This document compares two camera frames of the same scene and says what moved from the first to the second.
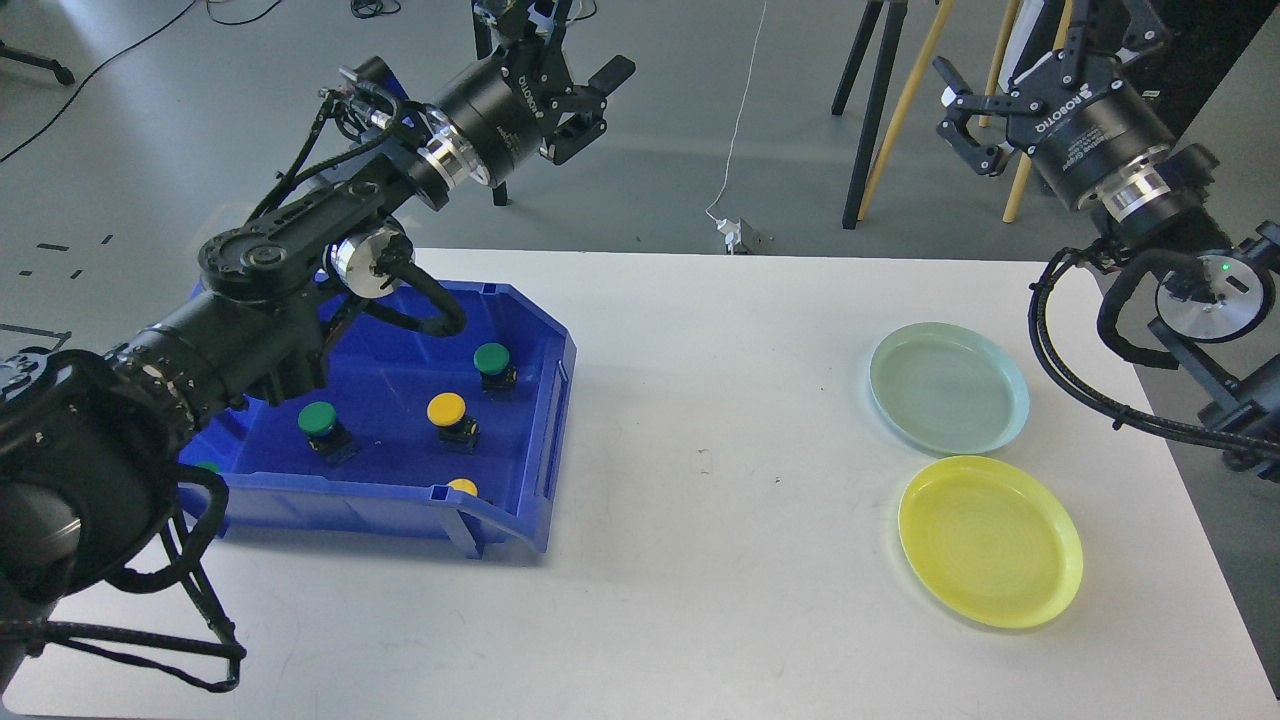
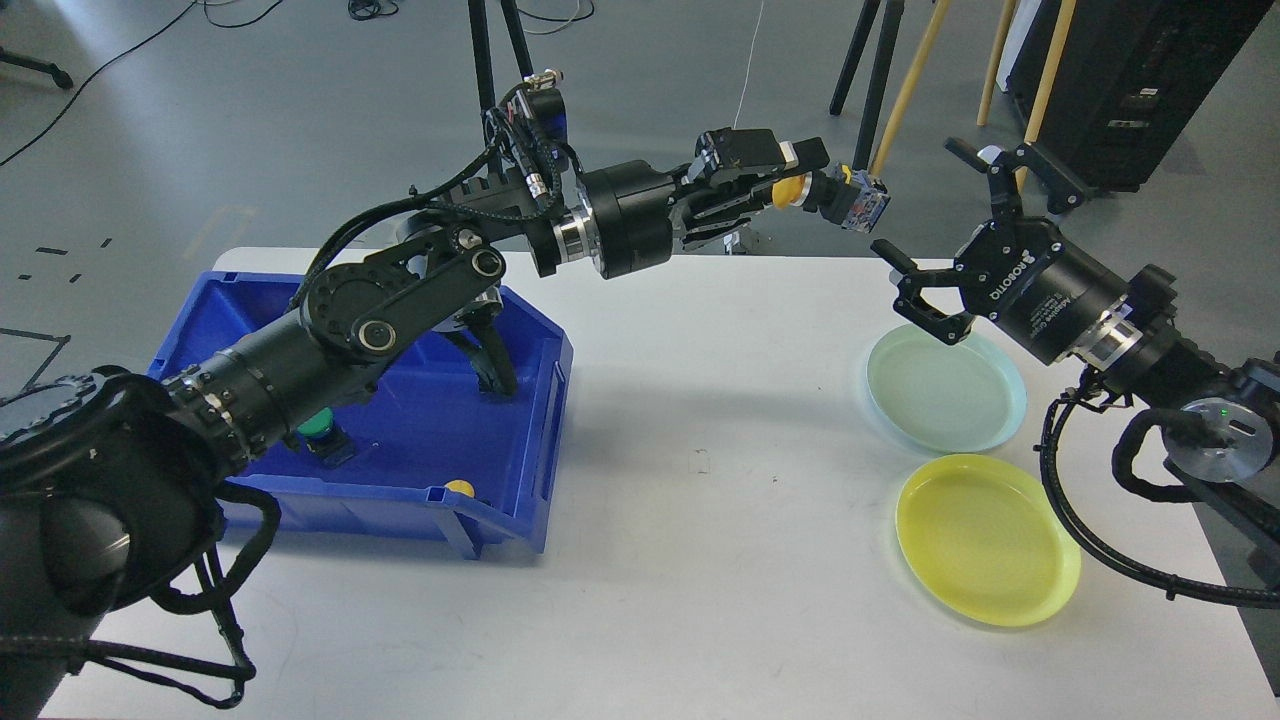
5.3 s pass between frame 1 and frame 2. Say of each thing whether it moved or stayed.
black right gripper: moved
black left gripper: moved
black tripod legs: stayed
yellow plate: stayed
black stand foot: stayed
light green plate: stayed
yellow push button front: stayed
